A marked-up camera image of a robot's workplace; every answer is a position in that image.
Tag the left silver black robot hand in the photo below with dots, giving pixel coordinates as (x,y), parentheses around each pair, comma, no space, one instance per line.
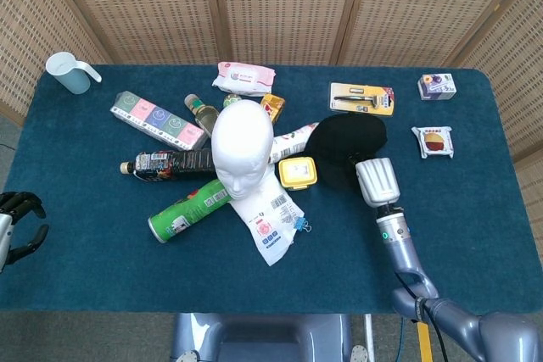
(4,230)

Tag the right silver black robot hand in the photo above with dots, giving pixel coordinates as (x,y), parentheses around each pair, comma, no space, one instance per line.
(378,182)

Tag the black baseball cap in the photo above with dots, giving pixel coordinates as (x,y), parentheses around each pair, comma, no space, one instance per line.
(343,141)

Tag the white mannequin head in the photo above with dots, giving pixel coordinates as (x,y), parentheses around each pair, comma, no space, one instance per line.
(242,141)

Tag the red cake snack packet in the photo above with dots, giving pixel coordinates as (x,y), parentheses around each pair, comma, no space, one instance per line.
(432,142)

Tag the yellow lidded food container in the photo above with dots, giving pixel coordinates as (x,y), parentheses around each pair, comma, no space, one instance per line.
(297,172)

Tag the razor in yellow blister pack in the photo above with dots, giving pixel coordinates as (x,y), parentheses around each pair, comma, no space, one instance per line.
(360,99)

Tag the blue binder clip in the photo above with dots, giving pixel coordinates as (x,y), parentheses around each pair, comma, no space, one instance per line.
(301,223)

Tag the white bottle with orange cap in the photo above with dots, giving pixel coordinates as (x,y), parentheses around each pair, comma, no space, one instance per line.
(290,141)

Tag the purple white carton box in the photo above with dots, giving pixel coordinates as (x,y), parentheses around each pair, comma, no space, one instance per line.
(437,87)

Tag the white printed plastic bag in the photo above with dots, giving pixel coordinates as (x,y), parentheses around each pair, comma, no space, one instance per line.
(267,226)

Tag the yellow red snack box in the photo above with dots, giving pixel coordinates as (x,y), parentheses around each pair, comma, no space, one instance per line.
(273,108)

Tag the blue felt table cloth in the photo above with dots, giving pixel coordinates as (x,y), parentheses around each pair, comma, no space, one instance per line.
(127,277)

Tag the white table leg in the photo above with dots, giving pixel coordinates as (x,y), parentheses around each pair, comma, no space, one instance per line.
(369,336)

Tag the yellow floor tape strip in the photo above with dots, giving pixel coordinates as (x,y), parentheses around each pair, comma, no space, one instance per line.
(425,343)

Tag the white measuring jug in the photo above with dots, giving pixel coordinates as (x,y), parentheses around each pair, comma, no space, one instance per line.
(70,76)

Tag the small green round jar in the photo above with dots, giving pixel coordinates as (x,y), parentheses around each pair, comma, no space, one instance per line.
(231,100)

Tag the pink wet wipes pack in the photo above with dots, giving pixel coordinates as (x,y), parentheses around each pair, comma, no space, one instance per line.
(244,78)

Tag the dark drink bottle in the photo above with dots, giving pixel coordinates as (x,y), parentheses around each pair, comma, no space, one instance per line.
(174,163)

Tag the green chips can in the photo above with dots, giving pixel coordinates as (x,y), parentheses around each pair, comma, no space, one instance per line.
(186,211)

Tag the colourful tissue multipack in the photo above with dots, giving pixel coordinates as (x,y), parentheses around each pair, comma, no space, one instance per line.
(152,118)

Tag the clear bottle with green label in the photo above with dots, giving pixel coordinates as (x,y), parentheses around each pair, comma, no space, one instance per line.
(203,114)

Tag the blue grey robot torso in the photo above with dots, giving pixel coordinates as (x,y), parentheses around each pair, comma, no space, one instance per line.
(263,338)

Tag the woven bamboo folding screen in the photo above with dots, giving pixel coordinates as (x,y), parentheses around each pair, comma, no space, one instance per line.
(280,6)

